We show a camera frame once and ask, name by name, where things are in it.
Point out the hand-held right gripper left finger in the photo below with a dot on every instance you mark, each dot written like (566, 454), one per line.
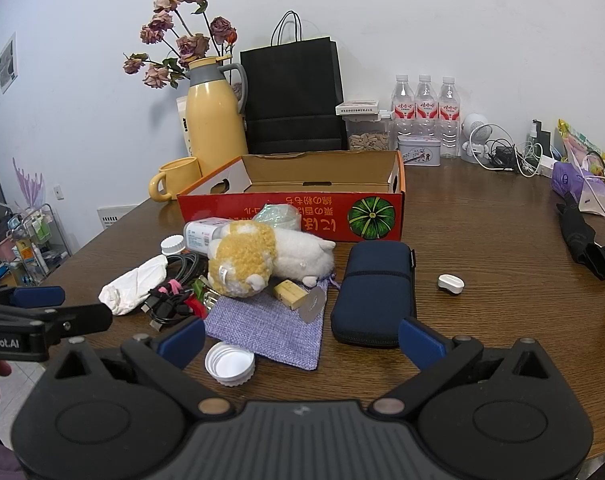
(182, 341)

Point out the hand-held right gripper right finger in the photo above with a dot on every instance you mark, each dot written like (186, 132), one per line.
(422, 342)

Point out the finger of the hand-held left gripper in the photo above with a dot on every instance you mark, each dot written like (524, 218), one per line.
(82, 317)
(37, 296)

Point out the white round lid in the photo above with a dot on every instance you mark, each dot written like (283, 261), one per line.
(230, 362)

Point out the white tissue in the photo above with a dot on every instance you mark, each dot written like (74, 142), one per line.
(132, 285)

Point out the small white oval cap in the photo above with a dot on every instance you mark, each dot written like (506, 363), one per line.
(450, 282)

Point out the navy zip case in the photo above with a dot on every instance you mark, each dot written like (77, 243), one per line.
(372, 290)

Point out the purple linen pouch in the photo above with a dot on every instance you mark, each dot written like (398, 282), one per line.
(262, 327)

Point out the yellow white plush toy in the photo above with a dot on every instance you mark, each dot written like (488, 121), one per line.
(242, 255)

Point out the red cardboard box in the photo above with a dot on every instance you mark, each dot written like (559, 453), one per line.
(282, 215)

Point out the person's left forearm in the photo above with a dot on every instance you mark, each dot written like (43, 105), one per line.
(0, 462)

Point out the small green red trinket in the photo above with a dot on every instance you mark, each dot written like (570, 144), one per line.
(198, 301)

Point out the pink clip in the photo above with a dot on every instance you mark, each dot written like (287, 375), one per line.
(170, 290)

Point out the pink bucket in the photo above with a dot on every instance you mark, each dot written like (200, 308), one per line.
(2, 251)

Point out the white ribbed bottle cap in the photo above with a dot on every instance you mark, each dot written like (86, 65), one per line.
(172, 245)

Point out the white printed box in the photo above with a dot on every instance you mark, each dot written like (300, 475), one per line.
(113, 216)

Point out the white plastic bottle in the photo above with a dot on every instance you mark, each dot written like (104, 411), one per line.
(202, 235)

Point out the round metal disc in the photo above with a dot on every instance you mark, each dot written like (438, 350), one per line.
(312, 307)

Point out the small wooden block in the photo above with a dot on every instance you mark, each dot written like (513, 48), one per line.
(288, 292)

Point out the yellow mug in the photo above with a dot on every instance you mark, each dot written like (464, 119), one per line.
(182, 175)

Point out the white rectangular tin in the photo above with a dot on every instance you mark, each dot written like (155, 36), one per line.
(420, 152)

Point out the black power adapter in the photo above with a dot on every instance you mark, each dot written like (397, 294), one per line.
(504, 155)

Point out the clear container of seeds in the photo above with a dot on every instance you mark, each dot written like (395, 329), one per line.
(367, 137)

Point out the white charger block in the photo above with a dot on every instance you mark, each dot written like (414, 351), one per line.
(547, 166)

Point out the white round device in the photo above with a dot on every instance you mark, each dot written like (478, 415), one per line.
(475, 130)

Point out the white printed carton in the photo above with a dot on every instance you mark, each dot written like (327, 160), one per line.
(183, 120)

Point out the purple packet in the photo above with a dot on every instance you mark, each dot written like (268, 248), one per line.
(572, 180)

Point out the yellow thermos jug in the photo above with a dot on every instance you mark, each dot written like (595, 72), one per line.
(215, 120)

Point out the clear water bottle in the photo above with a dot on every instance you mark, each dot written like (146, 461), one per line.
(426, 105)
(450, 110)
(403, 105)

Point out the flat white card box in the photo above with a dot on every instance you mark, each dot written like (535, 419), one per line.
(357, 108)

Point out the colourful snack bag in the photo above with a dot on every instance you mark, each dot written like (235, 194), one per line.
(577, 145)

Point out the black paper bag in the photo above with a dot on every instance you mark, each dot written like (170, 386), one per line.
(292, 90)

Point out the dried pink flowers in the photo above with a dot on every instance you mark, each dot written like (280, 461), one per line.
(192, 45)

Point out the white wall outlet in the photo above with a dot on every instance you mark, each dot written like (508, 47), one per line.
(59, 192)

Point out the purple wall decal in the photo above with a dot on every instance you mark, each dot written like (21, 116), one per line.
(30, 182)

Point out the wall poster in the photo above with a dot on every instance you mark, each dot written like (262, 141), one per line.
(7, 62)

